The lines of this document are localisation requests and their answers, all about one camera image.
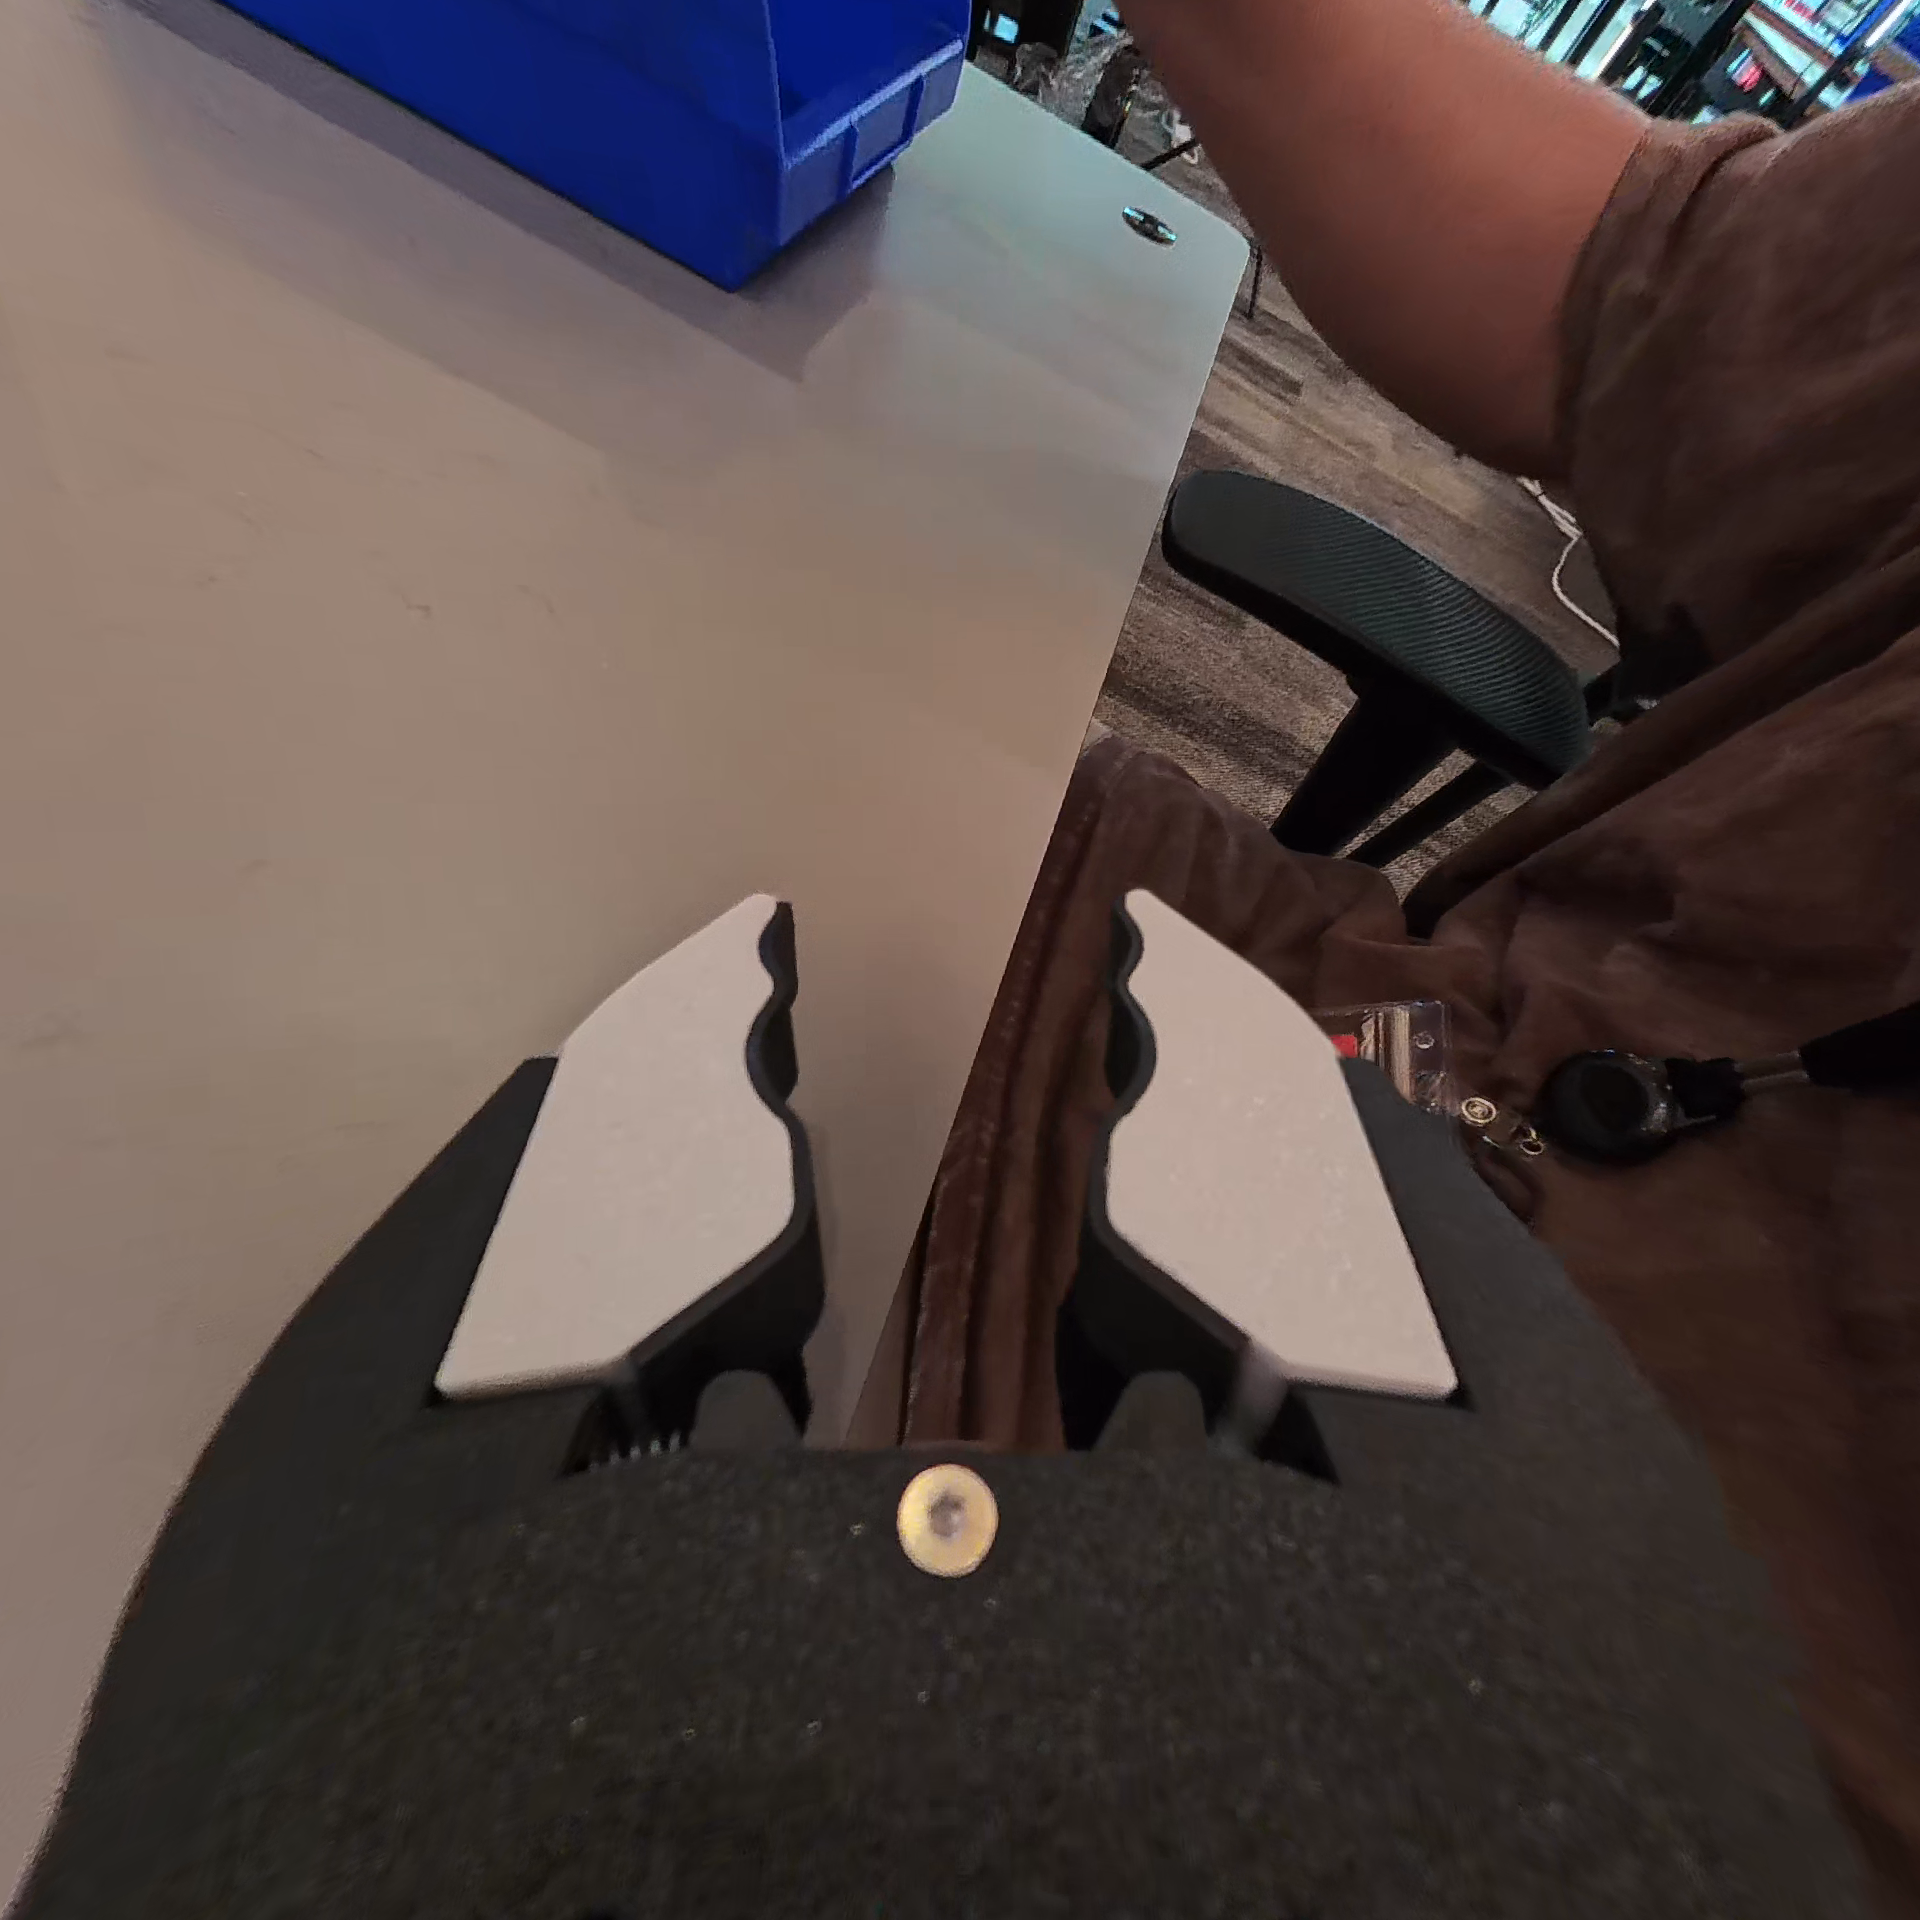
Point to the black office chair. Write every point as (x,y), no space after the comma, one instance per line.
(1380,614)

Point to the person's brown clothing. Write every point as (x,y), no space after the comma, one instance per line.
(1711,841)

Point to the clear badge holder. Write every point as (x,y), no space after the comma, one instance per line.
(1396,1053)

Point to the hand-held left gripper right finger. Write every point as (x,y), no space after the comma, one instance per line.
(1266,1186)

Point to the person's right forearm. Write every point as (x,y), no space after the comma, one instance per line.
(1380,181)

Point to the round desk grommet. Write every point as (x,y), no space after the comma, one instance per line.
(1148,224)

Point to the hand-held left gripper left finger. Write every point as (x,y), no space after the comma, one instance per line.
(638,1186)

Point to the blue plastic bin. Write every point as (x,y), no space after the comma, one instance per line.
(601,91)

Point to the grey desk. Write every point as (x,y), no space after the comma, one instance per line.
(361,693)

